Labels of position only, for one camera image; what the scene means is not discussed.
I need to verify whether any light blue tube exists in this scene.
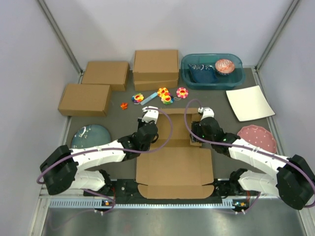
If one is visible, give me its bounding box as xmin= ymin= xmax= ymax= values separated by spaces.
xmin=140 ymin=92 xmax=158 ymax=106

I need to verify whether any brown cardboard box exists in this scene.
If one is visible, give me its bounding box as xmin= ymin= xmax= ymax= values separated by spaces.
xmin=136 ymin=108 xmax=214 ymax=199

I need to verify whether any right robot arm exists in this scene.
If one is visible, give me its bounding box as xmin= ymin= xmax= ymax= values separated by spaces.
xmin=190 ymin=117 xmax=315 ymax=210

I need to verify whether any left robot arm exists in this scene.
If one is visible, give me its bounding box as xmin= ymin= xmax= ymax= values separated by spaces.
xmin=40 ymin=121 xmax=158 ymax=196

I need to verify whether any folded cardboard box front left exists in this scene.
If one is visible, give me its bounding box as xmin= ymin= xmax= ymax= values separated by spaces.
xmin=58 ymin=84 xmax=112 ymax=117

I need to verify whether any folded cardboard box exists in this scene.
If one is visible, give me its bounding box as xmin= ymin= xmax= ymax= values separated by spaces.
xmin=58 ymin=84 xmax=112 ymax=117
xmin=82 ymin=61 xmax=129 ymax=91

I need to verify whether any folded cardboard box back left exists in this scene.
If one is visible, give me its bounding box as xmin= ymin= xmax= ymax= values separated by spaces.
xmin=82 ymin=61 xmax=129 ymax=91

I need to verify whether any stacked cardboard box top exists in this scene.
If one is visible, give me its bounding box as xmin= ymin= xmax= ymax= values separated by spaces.
xmin=133 ymin=50 xmax=179 ymax=82

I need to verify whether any orange glitter leaf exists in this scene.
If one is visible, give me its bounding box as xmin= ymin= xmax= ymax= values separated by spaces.
xmin=121 ymin=103 xmax=128 ymax=110

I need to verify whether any blue flower plush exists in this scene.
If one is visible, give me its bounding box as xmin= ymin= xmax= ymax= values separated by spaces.
xmin=131 ymin=93 xmax=144 ymax=104

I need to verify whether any rainbow flower plush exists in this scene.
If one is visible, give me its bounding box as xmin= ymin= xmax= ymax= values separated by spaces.
xmin=161 ymin=93 xmax=181 ymax=105

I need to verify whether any pink flower plush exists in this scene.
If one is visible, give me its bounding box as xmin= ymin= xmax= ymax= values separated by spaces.
xmin=176 ymin=87 xmax=189 ymax=99

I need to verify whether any orange flower plush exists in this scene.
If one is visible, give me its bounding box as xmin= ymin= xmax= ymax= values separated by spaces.
xmin=157 ymin=87 xmax=169 ymax=97

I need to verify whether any pink dotted plate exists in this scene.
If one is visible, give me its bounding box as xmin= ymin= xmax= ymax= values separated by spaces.
xmin=237 ymin=125 xmax=277 ymax=153

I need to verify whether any white square plate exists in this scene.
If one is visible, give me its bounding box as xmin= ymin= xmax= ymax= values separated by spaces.
xmin=226 ymin=85 xmax=275 ymax=122

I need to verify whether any blue patterned bowl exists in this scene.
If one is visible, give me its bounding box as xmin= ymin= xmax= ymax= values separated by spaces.
xmin=188 ymin=64 xmax=218 ymax=84

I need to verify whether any blue round plate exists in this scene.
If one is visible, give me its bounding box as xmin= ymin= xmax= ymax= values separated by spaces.
xmin=71 ymin=124 xmax=112 ymax=149

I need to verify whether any teal plastic bin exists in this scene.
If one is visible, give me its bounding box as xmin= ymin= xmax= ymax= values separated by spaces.
xmin=180 ymin=54 xmax=246 ymax=90

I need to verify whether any red patterned bowl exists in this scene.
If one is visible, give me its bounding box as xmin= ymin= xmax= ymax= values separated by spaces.
xmin=215 ymin=59 xmax=235 ymax=76

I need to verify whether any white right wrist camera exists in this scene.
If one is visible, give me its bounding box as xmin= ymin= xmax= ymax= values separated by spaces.
xmin=198 ymin=107 xmax=215 ymax=121

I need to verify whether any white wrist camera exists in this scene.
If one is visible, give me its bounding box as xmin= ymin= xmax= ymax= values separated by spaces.
xmin=198 ymin=107 xmax=215 ymax=121
xmin=142 ymin=106 xmax=159 ymax=124

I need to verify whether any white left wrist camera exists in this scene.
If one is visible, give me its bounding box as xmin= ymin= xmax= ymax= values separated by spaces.
xmin=142 ymin=106 xmax=159 ymax=124

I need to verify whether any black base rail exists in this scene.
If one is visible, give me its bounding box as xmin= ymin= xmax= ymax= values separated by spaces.
xmin=83 ymin=178 xmax=249 ymax=205

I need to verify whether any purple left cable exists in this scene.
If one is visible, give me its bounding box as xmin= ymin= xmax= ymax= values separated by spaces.
xmin=36 ymin=106 xmax=174 ymax=213

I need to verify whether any purple cable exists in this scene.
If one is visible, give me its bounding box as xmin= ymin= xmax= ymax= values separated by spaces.
xmin=184 ymin=99 xmax=315 ymax=213
xmin=36 ymin=106 xmax=174 ymax=213

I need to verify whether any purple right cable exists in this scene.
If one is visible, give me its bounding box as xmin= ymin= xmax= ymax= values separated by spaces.
xmin=184 ymin=99 xmax=315 ymax=213

